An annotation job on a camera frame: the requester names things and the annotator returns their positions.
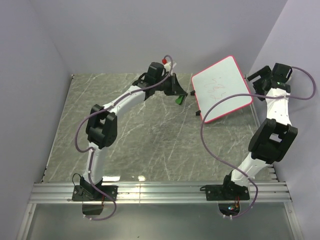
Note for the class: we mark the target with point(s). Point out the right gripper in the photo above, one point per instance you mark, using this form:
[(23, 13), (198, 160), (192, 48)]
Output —
[(263, 71)]

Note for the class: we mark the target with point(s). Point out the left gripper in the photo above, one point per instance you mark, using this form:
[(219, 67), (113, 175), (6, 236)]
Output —
[(175, 87)]

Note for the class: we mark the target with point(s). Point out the green whiteboard eraser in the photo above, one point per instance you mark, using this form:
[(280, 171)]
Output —
[(180, 100)]

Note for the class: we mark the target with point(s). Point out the pink framed whiteboard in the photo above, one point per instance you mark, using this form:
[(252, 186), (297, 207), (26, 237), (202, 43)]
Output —
[(217, 82)]

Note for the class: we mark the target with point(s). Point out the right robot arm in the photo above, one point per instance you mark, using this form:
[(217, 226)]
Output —
[(276, 133)]

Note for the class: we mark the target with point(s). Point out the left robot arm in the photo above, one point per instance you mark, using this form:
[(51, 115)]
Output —
[(102, 125)]

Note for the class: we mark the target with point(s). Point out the whiteboard wire stand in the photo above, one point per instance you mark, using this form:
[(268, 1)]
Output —
[(198, 112)]

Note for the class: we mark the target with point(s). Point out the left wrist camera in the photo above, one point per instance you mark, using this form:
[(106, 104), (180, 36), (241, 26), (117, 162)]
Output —
[(168, 64)]

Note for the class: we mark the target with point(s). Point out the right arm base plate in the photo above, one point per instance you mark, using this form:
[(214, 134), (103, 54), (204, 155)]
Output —
[(219, 192)]

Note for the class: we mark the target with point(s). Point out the aluminium mounting rail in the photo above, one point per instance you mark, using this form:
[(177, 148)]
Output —
[(141, 192)]

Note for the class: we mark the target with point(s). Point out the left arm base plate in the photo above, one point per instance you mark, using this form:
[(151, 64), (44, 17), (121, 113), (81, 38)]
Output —
[(89, 194)]

